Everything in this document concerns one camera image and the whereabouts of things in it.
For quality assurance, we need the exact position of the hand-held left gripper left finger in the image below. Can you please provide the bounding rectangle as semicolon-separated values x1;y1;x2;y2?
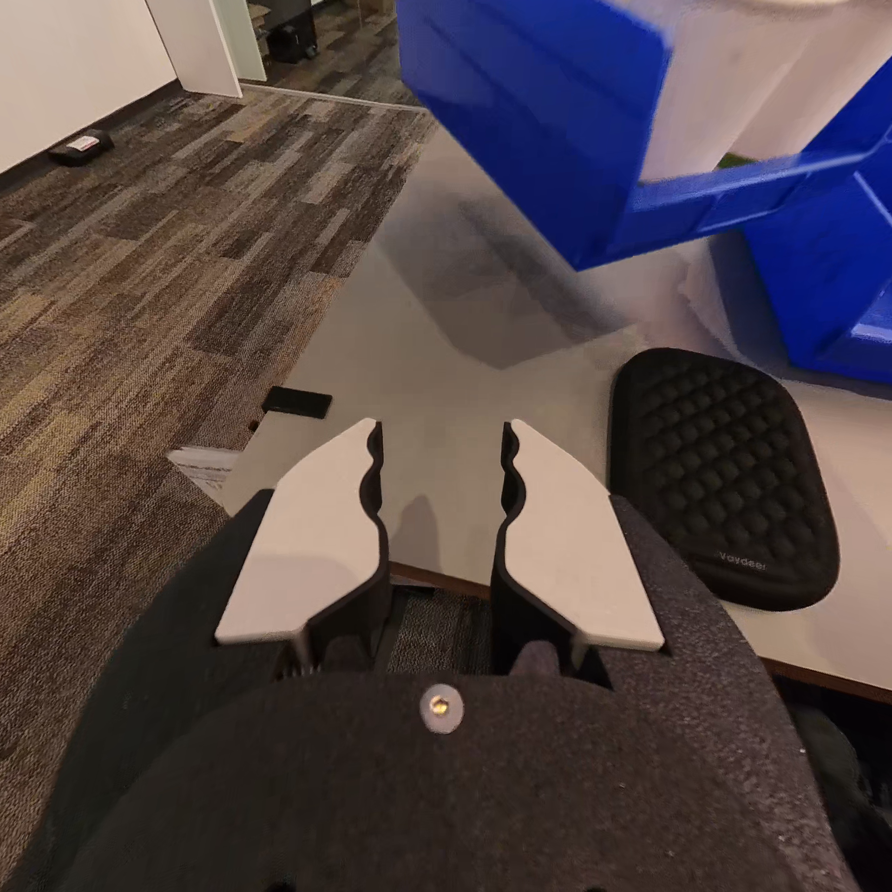
213;418;391;673

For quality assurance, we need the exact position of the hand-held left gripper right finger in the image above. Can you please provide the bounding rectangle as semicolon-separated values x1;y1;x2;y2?
490;418;666;676

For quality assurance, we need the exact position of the black wheeled case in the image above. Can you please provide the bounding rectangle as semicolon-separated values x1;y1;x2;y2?
267;21;320;65

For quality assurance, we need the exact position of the blue plastic bin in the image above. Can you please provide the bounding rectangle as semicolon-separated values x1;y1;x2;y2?
396;0;892;273
707;167;892;386

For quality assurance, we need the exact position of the small black flat box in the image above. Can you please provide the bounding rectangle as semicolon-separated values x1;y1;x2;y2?
262;385;334;421

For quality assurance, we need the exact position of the black quilted wrist pad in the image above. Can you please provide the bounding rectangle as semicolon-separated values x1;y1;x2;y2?
608;346;842;614

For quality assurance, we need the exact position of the black floor device red label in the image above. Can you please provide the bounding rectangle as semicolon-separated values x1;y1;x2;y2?
47;129;116;168

